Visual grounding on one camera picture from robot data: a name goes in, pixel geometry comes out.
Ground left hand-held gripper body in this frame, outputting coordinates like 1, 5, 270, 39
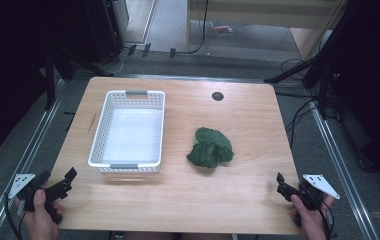
7, 169, 64, 225

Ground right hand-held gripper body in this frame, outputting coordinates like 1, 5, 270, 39
291, 173, 341, 228

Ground person's left hand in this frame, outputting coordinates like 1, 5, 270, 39
15, 188, 64, 240

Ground person's right hand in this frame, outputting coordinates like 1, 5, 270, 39
289, 194, 336, 240

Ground white perforated plastic basket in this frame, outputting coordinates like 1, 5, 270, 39
87, 89, 166, 174

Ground green broccoli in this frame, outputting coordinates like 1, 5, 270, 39
186, 126, 235, 169

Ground black metal stand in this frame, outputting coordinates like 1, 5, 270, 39
43, 49, 76, 112

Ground black tripod stand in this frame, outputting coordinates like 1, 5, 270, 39
263, 49, 334, 120

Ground black curtain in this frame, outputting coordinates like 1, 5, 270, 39
311, 0, 380, 184
0, 0, 94, 165

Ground black cabinet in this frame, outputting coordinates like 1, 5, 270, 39
83, 0, 130, 65

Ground colourful booklet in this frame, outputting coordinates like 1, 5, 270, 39
210, 21, 235, 37

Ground metal floor rail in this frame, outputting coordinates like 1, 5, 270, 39
306, 87, 380, 240
0, 78, 67, 240

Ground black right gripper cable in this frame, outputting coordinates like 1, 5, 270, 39
297, 188, 336, 240

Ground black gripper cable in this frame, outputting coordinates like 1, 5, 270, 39
297, 188, 336, 240
3, 192, 24, 240

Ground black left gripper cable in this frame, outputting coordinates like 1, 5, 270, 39
3, 192, 24, 240

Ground black floor cables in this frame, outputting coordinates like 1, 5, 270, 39
274, 58, 342, 149

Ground white floor cable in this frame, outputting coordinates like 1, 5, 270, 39
97, 46, 130, 75

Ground black hanging cable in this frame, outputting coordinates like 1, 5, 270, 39
188, 0, 210, 55

